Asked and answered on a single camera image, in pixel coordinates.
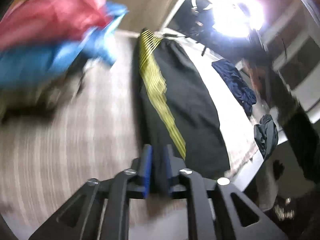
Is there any black hoodie with yellow print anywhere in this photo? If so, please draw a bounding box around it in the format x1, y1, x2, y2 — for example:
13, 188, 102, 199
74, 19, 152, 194
133, 29, 230, 194

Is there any pink garment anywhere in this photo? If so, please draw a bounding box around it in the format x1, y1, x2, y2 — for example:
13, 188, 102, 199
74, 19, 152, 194
1, 0, 111, 49

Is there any navy blue garment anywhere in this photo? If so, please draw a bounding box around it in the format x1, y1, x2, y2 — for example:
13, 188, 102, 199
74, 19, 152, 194
212, 59, 257, 116

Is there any dark grey crumpled garment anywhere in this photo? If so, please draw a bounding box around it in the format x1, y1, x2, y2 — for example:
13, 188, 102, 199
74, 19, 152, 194
254, 114, 278, 161

